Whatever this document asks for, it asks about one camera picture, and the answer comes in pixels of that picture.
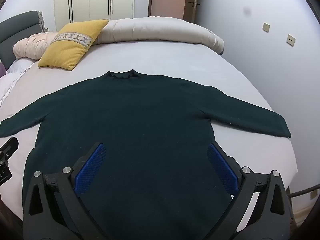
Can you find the white pillow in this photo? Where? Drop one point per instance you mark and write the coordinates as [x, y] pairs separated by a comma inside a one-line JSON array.
[[18, 66]]

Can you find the dark green sweater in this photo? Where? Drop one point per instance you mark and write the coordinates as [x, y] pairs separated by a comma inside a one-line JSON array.
[[140, 120]]

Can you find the grey padded headboard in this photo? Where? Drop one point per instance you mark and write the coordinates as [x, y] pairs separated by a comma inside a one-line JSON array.
[[17, 27]]

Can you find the beige duvet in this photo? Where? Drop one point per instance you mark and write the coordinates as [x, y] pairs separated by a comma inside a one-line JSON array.
[[160, 30]]

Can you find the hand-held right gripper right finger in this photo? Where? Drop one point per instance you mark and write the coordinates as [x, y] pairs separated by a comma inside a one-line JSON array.
[[223, 168]]

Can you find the pink pillow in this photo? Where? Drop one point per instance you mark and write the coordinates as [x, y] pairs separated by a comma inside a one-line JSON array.
[[30, 46]]

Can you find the cream wardrobe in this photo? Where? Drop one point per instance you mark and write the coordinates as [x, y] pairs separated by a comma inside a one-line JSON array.
[[93, 0]]

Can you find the beige wall socket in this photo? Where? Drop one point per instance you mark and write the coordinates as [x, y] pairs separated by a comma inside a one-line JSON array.
[[266, 27], [290, 40]]

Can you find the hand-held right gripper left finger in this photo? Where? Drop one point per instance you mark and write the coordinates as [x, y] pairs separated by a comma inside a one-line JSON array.
[[90, 168]]

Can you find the yellow patterned pillow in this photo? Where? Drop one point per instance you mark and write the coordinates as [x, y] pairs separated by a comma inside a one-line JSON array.
[[68, 46]]

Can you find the bed with white sheet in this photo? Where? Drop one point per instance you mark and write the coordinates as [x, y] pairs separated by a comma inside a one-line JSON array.
[[175, 60]]

